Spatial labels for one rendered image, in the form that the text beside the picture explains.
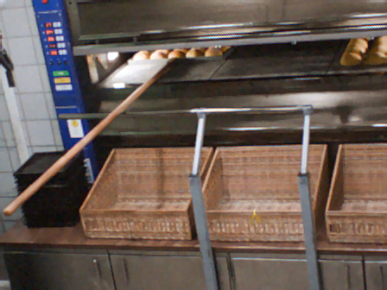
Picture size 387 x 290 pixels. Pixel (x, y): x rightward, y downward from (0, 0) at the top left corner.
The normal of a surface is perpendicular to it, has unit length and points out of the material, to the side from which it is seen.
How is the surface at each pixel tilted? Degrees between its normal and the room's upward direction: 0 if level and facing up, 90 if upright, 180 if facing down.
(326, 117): 70
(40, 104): 90
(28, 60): 90
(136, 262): 90
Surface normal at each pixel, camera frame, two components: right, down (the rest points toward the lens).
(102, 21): -0.33, 0.04
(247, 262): -0.30, 0.40
